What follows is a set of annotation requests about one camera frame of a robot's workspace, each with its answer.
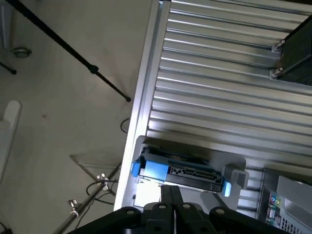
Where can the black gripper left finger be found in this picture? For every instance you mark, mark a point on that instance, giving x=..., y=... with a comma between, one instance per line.
x=156, y=219

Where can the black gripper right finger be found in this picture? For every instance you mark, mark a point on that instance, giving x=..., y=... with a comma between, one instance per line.
x=192, y=219

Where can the silver stand pole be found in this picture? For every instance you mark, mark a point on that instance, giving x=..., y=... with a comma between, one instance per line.
x=101, y=179

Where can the open PC case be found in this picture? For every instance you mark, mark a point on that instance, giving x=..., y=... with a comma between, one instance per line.
x=292, y=195

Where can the white furniture leg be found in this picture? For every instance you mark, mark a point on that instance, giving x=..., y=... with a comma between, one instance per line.
x=9, y=136

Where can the black CPU cooler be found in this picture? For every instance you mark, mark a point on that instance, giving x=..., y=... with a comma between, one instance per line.
x=299, y=53

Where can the grey round caster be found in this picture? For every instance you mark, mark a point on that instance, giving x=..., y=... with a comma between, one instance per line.
x=21, y=52

